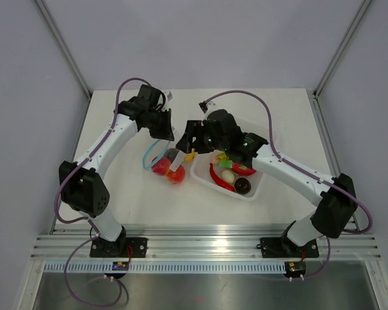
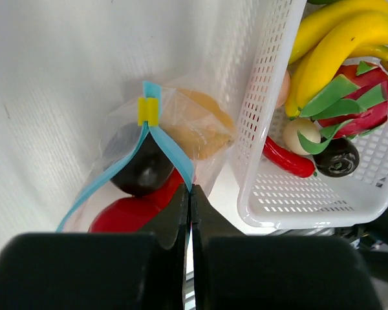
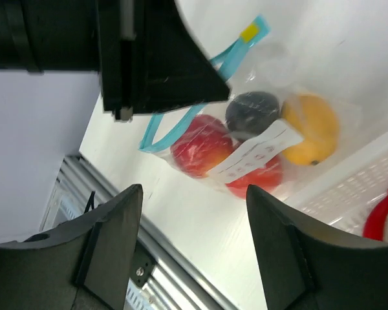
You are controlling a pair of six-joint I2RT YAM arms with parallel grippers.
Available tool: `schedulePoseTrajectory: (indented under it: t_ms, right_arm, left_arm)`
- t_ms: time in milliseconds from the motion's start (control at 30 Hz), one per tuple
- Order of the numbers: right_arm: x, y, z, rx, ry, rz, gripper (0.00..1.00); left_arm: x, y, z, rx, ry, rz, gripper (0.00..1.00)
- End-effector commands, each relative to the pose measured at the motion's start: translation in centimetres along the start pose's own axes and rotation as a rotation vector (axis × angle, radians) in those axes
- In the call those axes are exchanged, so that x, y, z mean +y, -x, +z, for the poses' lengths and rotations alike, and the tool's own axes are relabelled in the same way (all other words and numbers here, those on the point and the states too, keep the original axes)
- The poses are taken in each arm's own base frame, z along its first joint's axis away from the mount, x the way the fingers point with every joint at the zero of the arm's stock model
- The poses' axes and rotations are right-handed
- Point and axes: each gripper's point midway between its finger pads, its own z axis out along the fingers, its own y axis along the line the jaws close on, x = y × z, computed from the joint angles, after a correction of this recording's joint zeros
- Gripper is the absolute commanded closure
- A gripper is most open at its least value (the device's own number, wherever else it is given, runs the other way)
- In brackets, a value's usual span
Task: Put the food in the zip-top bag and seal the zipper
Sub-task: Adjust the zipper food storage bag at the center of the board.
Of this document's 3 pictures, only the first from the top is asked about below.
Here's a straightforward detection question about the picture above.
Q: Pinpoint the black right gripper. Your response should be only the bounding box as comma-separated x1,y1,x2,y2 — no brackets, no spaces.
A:
177,120,229,154

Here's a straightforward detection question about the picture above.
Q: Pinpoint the yellow orange fruit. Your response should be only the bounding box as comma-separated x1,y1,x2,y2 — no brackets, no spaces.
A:
184,152,196,162

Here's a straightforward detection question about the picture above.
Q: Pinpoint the clear zip top bag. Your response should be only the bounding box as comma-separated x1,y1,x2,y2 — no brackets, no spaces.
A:
142,139,197,186

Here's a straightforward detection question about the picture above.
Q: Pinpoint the red apple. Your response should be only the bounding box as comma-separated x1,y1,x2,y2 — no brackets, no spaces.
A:
151,156,171,176

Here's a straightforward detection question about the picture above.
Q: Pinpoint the orange red tomato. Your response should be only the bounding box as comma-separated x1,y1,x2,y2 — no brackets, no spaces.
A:
166,166,186,185

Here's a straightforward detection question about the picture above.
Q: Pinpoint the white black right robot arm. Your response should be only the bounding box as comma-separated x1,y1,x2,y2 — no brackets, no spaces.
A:
177,109,356,257

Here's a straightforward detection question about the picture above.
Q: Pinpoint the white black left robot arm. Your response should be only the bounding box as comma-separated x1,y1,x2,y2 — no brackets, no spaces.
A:
56,85,174,258

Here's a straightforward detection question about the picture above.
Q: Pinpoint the white perforated plastic basket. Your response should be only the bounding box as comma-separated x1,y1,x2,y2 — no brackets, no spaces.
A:
190,151,265,202

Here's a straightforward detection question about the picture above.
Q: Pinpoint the pink peach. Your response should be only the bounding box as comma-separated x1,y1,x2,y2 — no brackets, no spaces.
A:
210,155,220,165

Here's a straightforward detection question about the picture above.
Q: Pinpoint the white garlic bulb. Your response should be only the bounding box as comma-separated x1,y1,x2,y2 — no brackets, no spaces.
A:
221,169,235,183

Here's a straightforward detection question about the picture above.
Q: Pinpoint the pink dragon fruit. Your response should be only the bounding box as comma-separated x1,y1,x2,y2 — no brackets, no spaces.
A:
217,153,256,176

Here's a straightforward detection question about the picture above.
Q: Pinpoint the red chili pepper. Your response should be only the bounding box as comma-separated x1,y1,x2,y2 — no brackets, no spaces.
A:
209,163,235,192

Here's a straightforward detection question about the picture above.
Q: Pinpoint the left small circuit board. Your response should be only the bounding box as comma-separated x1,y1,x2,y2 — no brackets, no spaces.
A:
112,261,129,272

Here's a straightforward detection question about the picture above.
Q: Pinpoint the small circuit board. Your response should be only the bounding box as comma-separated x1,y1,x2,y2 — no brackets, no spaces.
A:
112,261,129,272
285,261,307,278

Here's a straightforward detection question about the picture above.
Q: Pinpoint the right small circuit board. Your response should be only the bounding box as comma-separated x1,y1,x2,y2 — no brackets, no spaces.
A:
285,261,307,278

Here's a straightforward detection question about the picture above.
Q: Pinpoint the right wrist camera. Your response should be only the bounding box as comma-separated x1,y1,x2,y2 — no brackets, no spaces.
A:
199,101,219,114

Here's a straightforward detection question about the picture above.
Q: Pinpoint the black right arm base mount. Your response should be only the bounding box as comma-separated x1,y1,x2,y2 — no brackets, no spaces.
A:
256,237,319,258

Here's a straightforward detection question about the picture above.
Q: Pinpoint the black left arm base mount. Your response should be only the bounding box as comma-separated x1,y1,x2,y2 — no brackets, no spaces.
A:
90,237,148,258

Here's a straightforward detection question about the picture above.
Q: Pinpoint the aluminium rail frame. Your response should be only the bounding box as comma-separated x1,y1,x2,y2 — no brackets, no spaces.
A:
31,88,382,262

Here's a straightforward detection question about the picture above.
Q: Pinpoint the left aluminium corner post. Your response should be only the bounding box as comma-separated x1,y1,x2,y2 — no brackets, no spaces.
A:
32,0,92,102

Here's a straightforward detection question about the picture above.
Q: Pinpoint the aluminium corner post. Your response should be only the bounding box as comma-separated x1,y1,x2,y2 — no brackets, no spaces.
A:
32,0,92,102
313,0,374,100

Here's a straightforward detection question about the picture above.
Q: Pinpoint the white slotted cable duct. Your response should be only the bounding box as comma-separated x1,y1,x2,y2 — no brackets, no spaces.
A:
44,260,285,274

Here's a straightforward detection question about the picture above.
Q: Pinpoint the right aluminium corner post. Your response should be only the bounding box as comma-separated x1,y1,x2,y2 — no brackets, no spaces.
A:
313,0,374,100

